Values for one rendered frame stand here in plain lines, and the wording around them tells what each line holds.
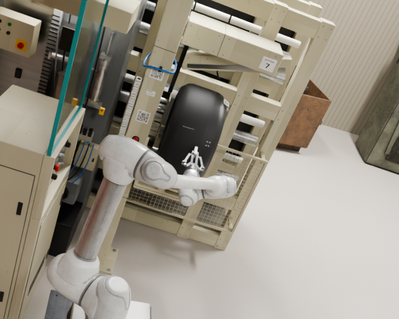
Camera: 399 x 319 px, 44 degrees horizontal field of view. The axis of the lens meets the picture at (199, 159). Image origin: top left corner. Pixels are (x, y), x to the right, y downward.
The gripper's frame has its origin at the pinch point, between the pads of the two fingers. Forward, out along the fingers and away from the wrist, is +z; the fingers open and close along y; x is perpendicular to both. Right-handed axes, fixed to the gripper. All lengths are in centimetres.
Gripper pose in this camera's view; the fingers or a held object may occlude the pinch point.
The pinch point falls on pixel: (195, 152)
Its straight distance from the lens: 274.0
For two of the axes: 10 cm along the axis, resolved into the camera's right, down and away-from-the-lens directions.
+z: 0.9, -6.0, 7.9
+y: -9.4, -3.1, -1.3
